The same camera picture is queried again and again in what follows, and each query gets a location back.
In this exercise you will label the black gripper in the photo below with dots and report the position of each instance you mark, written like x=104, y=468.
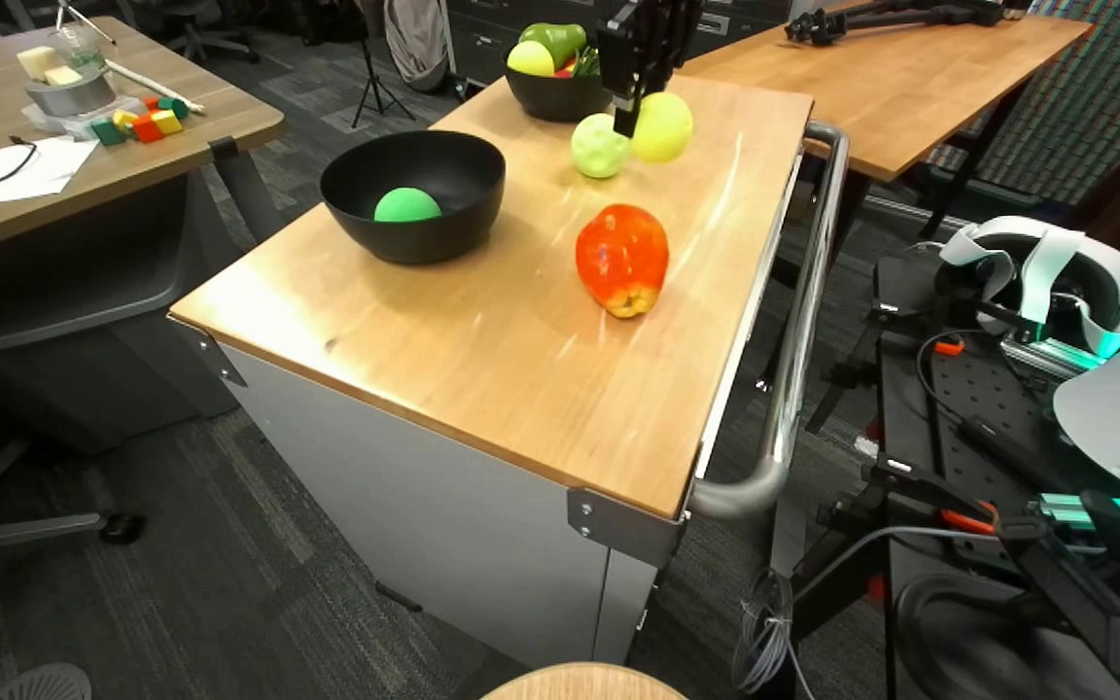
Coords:
x=650, y=31

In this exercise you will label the pale green fruit toy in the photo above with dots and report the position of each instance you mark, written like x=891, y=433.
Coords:
x=599, y=145

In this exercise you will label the red apple toy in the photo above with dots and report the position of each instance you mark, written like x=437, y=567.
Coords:
x=618, y=258

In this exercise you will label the green round fruit toy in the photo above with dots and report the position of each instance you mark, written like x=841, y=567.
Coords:
x=406, y=202

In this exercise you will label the small black bowl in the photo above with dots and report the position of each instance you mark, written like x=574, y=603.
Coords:
x=555, y=103

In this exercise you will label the green pear toy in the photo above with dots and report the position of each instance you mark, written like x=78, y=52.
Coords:
x=556, y=42

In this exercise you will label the yellow lemon toy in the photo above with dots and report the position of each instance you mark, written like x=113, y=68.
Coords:
x=530, y=61

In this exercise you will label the large black bowl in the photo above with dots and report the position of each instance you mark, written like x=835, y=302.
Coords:
x=410, y=241

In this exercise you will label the black tripod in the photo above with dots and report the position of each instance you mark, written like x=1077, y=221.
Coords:
x=370, y=71

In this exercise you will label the wooden desk with black legs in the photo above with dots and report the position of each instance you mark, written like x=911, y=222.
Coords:
x=896, y=78

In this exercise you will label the white cart with wooden top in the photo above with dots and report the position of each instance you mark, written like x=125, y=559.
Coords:
x=485, y=373

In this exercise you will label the dark office chair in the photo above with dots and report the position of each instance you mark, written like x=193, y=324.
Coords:
x=253, y=42

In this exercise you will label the black orange clamp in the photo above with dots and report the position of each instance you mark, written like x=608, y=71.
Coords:
x=950, y=350
x=915, y=501

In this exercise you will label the wooden desk with grey panel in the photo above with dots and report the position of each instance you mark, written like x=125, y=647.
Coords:
x=214, y=122

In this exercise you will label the white VR headset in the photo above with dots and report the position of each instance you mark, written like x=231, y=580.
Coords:
x=1040, y=276

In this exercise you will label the green toy block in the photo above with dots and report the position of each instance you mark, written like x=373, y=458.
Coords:
x=178, y=105
x=106, y=131

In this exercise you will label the green striped cloth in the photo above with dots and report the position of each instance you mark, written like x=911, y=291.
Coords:
x=1077, y=91

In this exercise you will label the yellow toy block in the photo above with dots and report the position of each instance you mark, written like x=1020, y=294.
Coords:
x=121, y=119
x=170, y=122

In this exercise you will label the white stick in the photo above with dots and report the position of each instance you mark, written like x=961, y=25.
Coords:
x=157, y=87

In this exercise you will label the red toy block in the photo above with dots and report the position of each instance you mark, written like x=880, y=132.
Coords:
x=144, y=131

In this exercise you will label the clear plastic container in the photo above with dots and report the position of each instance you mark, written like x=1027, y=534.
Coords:
x=62, y=71

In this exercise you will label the round wooden stool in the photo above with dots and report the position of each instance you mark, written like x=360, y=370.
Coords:
x=585, y=682

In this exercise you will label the white paper sheet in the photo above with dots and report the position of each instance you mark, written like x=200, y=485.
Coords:
x=17, y=175

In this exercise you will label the grey office chair base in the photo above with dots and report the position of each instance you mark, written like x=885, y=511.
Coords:
x=17, y=529

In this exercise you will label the grey round cap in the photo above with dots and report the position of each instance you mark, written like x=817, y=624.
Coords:
x=42, y=682

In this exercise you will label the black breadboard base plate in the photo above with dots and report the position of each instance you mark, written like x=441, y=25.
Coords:
x=975, y=429

